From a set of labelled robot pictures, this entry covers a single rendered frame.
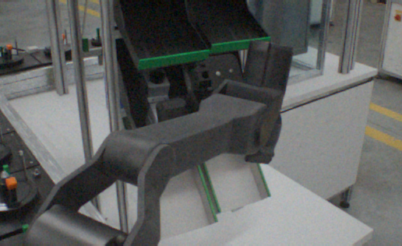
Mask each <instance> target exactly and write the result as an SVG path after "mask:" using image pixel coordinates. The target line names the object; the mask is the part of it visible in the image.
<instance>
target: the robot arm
mask: <svg viewBox="0 0 402 246"><path fill-rule="evenodd" d="M293 56H294V48H293V47H290V46H283V45H279V44H273V43H270V42H266V41H261V40H254V41H253V40H251V41H250V43H249V49H248V53H247V57H246V60H245V67H244V71H243V74H242V73H241V70H240V67H239V64H238V59H237V58H236V56H234V55H232V54H222V55H218V56H213V57H210V58H208V59H207V60H205V61H201V62H197V63H195V64H194V67H195V69H192V70H191V71H189V77H190V80H191V84H192V88H193V89H194V91H196V92H197V91H201V92H202V93H203V95H205V96H202V100H201V103H200V106H199V111H198V112H196V113H193V112H192V110H189V99H188V94H187V95H183V96H180V97H173V98H171V99H169V100H162V101H159V102H158V103H157V104H156V109H157V119H158V123H156V124H152V125H147V126H144V127H142V128H137V129H134V130H125V129H124V130H121V131H113V132H112V133H110V134H109V135H108V136H107V137H106V138H105V139H104V141H103V142H102V143H101V145H100V147H99V148H98V150H97V152H96V153H95V155H94V156H93V158H92V159H90V160H89V161H87V163H85V164H84V165H81V166H80V167H78V169H76V170H74V171H73V172H72V173H71V174H70V175H67V176H66V177H64V178H63V179H62V180H61V181H60V182H58V183H57V184H55V186H54V187H53V189H52V190H51V192H50V194H49V196H48V197H47V198H46V200H45V201H44V203H43V205H42V206H41V207H40V209H39V211H38V212H37V214H36V216H35V217H34V218H33V220H32V222H31V223H30V225H29V226H28V228H27V231H26V233H25V235H24V237H23V238H24V241H23V246H157V245H158V243H159V241H160V197H161V196H162V194H163V193H164V189H165V188H166V186H167V184H168V182H169V181H170V179H171V178H173V177H176V176H178V175H179V174H181V173H183V172H185V171H187V170H190V169H192V168H194V167H196V166H198V165H200V164H201V163H203V162H205V161H207V160H211V159H213V158H215V157H217V156H219V155H221V154H225V153H228V154H235V155H242V156H245V157H244V160H245V162H250V163H262V164H269V163H270V162H271V161H272V159H273V157H274V156H275V152H274V151H275V148H276V144H277V141H278V139H279V136H280V131H281V127H282V119H281V116H280V110H281V107H282V103H283V99H284V96H285V93H286V90H287V81H288V77H289V73H290V70H291V63H292V60H293ZM116 180H119V181H123V182H125V183H128V184H130V185H133V186H136V187H138V188H137V218H136V223H135V225H134V227H132V229H131V231H130V233H129V234H127V233H125V232H123V231H121V230H118V229H115V228H114V227H111V226H109V225H107V224H105V223H102V222H101V221H99V220H95V219H94V218H91V217H89V216H87V215H83V214H81V213H78V211H79V209H80V208H81V207H82V206H83V205H85V204H87V203H88V202H89V201H90V200H92V199H93V198H94V197H95V196H97V195H99V194H100V193H102V192H103V191H104V190H105V189H107V188H109V187H110V186H111V185H113V184H114V183H115V182H116Z"/></svg>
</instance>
